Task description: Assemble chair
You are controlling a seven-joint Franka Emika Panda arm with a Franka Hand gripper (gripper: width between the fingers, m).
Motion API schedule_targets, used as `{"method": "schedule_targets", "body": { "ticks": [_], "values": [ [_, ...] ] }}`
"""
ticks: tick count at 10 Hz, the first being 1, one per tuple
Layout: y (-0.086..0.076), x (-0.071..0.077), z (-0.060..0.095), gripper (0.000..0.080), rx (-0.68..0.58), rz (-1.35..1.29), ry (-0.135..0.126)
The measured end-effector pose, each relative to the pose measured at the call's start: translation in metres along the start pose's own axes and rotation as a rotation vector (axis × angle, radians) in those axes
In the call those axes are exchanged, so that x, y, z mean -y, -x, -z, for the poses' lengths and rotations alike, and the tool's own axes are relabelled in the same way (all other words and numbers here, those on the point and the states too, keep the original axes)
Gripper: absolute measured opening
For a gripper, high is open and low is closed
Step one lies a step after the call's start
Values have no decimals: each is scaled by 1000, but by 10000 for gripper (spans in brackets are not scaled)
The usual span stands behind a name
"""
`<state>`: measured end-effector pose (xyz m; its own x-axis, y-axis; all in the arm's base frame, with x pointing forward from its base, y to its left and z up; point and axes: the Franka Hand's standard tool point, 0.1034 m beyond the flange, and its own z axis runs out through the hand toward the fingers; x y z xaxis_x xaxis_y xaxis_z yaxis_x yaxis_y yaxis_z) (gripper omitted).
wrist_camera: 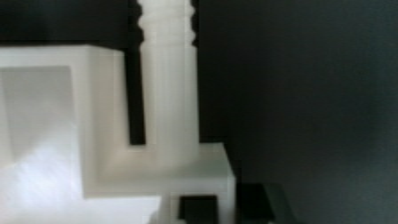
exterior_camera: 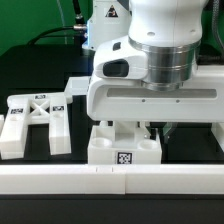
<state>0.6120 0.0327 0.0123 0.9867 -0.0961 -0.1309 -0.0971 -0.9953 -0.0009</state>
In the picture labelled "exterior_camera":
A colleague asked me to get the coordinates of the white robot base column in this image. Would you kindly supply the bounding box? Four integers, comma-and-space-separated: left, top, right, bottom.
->
82, 0, 131, 55

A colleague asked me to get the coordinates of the black cable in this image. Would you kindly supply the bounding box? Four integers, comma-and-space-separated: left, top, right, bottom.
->
26, 0, 88, 46

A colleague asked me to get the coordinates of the white block right edge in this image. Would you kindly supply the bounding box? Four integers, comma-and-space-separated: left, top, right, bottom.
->
213, 123, 224, 152

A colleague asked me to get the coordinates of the white flat tag plate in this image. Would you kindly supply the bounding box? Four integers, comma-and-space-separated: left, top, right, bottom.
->
64, 76, 90, 96

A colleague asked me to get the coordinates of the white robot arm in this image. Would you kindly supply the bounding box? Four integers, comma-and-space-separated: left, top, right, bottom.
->
87, 0, 224, 146

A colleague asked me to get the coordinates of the white chair seat part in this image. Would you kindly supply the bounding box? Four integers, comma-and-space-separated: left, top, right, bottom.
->
87, 121, 162, 165

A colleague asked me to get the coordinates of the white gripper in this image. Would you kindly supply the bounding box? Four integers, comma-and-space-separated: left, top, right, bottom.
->
87, 36, 224, 144

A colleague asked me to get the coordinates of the white chair back frame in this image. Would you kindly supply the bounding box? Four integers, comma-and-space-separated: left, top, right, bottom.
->
0, 92, 72, 160

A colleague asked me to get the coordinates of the white front rail bar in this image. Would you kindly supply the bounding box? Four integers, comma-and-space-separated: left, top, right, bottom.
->
0, 165, 224, 195

